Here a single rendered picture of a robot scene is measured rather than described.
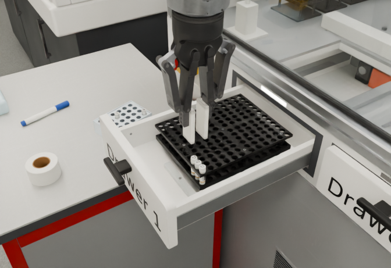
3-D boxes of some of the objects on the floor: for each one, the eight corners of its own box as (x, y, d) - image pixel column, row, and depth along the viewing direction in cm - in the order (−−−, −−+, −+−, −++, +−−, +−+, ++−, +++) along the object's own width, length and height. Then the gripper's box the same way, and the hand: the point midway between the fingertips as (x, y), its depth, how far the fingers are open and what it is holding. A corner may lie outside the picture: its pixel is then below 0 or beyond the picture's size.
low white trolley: (66, 391, 126) (-10, 238, 80) (18, 245, 168) (-50, 89, 121) (221, 297, 150) (233, 137, 104) (146, 190, 192) (130, 42, 146)
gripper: (163, 27, 53) (167, 164, 67) (256, 6, 59) (241, 135, 73) (138, 7, 58) (147, 139, 72) (226, -10, 64) (218, 113, 78)
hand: (195, 121), depth 71 cm, fingers closed
